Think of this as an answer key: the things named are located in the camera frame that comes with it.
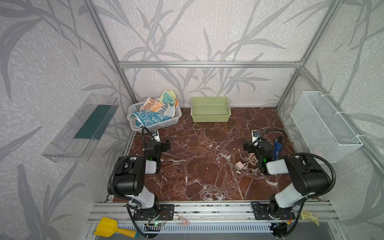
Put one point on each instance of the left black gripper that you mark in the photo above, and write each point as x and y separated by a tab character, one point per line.
162	144

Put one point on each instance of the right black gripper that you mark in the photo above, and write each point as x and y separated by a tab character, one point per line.
250	149

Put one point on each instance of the cream rabbit lettered towel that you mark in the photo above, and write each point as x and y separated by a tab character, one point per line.
159	107

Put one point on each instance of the yellow and teal towel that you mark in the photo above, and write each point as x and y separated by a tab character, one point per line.
169	97

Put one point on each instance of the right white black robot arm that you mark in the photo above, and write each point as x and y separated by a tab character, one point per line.
311	176

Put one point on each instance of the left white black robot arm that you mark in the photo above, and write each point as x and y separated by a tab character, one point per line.
127	180

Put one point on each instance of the teal patterned towel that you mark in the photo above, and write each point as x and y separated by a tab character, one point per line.
146	118

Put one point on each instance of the white plastic laundry basket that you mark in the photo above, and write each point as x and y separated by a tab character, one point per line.
136	107

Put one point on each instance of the green plastic basket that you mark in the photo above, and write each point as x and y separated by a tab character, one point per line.
210	109

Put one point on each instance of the yellow paper tag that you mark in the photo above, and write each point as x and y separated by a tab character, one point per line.
309	216

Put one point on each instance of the green circuit board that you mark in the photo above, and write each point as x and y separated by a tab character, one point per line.
156	224

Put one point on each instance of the pink clothespin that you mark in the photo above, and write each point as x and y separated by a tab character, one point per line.
183	222

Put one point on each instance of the yellow plastic scoop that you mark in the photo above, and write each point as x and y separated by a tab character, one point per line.
108	227

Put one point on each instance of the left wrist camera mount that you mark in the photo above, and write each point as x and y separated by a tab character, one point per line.
155	136

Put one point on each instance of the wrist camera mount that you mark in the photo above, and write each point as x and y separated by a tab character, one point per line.
255	135
155	136

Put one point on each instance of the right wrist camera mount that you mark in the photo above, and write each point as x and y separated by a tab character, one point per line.
255	135

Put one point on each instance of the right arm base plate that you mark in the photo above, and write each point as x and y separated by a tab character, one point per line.
271	211

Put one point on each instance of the white wire mesh basket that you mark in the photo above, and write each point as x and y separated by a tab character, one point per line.
323	128

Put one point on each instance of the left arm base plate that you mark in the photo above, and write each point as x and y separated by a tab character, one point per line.
162	212

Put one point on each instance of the clear acrylic wall shelf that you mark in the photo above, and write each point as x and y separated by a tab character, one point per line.
77	140

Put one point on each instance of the aluminium front rail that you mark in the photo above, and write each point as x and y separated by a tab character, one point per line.
209	212

